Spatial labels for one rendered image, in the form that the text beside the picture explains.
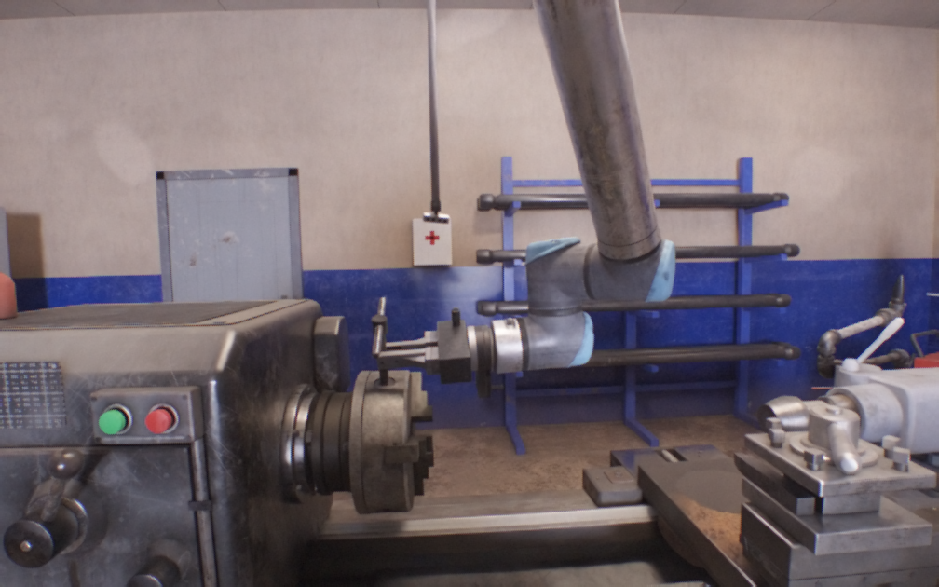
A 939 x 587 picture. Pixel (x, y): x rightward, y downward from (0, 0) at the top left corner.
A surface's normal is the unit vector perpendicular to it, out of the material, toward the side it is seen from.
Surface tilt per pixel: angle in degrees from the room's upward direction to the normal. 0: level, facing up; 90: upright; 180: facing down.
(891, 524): 0
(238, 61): 90
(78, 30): 90
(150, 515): 90
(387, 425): 57
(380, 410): 46
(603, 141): 128
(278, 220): 90
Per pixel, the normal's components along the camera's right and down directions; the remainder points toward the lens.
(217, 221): 0.06, 0.07
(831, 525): -0.02, -1.00
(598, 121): -0.21, 0.68
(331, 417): 0.03, -0.70
